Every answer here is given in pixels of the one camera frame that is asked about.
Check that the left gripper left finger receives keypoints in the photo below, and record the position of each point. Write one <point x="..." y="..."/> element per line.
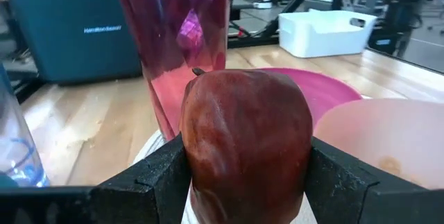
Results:
<point x="138" y="196"/>

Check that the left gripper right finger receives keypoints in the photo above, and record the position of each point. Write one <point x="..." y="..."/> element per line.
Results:
<point x="347" y="199"/>

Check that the pale pink bowl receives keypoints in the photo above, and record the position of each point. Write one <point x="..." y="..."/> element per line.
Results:
<point x="381" y="130"/>

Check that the magenta plate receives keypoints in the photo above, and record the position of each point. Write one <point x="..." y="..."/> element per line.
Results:
<point x="329" y="92"/>

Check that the dark red apple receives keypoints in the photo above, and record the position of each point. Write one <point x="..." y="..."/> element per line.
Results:
<point x="243" y="140"/>

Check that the red faceted tumbler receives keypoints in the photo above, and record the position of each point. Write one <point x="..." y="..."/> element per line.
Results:
<point x="166" y="43"/>

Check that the clear drinking glass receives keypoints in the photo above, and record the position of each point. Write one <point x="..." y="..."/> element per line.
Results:
<point x="17" y="140"/>

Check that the white plastic bin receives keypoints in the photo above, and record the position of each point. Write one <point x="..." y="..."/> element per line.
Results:
<point x="312" y="40"/>

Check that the black toaster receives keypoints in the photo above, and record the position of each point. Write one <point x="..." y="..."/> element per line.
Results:
<point x="69" y="43"/>

